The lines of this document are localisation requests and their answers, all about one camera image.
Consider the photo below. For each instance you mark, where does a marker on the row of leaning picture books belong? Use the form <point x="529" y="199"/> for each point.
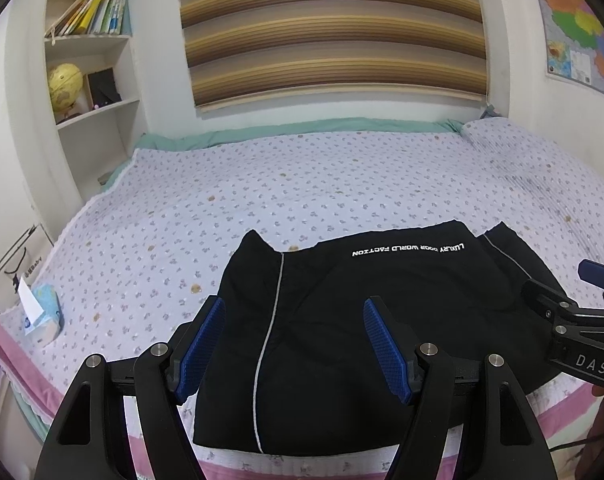
<point x="89" y="12"/>

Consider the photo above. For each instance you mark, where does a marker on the green bed sheet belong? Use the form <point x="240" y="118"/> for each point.
<point x="282" y="127"/>

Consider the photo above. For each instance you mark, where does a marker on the blue tissue pack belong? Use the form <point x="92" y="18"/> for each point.
<point x="44" y="316"/>

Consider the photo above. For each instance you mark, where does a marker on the white paper bag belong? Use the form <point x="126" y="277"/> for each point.
<point x="11" y="265"/>

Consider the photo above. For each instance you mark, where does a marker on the white bookshelf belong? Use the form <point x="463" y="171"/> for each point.
<point x="101" y="55"/>

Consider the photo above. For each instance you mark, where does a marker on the brown striped window blind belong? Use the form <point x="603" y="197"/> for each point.
<point x="332" y="30"/>

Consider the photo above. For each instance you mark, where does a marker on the pink striped bed sheet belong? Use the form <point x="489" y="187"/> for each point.
<point x="21" y="375"/>

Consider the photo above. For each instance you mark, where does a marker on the bed with floral sheet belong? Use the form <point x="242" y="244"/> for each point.
<point x="231" y="195"/>

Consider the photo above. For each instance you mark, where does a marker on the black shorts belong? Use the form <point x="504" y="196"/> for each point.
<point x="332" y="310"/>

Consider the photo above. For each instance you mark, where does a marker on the yellow globe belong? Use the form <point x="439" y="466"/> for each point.
<point x="64" y="82"/>

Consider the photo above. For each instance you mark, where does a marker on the colourful wall map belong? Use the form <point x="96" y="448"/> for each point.
<point x="572" y="25"/>

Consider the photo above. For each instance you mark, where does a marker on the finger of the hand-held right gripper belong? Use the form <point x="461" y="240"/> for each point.
<point x="597" y="272"/>
<point x="547" y="299"/>

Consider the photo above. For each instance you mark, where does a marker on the floral pillow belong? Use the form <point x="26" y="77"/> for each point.
<point x="522" y="145"/>

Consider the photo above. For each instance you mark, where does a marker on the small black board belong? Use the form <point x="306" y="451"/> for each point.
<point x="101" y="85"/>

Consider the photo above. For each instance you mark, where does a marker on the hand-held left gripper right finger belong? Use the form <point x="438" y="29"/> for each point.
<point x="389" y="350"/>

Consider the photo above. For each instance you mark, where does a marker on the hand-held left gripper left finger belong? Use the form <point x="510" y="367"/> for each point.
<point x="201" y="345"/>

